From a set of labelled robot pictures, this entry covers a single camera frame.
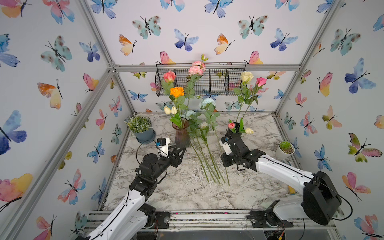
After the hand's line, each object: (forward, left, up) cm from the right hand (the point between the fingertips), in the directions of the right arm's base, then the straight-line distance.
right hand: (222, 156), depth 84 cm
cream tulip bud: (+6, -12, +16) cm, 21 cm away
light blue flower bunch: (+11, +4, -11) cm, 16 cm away
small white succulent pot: (+8, -38, -3) cm, 39 cm away
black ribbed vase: (+14, -9, +2) cm, 17 cm away
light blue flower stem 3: (+27, +18, 0) cm, 32 cm away
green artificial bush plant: (+17, +51, +6) cm, 54 cm away
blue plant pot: (+13, +48, -3) cm, 50 cm away
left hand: (-3, +21, +12) cm, 24 cm away
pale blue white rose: (+26, +11, -8) cm, 29 cm away
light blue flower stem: (+19, +7, +14) cm, 25 cm away
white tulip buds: (+16, +31, +18) cm, 39 cm away
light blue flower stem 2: (+29, +22, +1) cm, 36 cm away
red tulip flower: (+8, -3, +18) cm, 20 cm away
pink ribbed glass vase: (+12, +24, +2) cm, 27 cm away
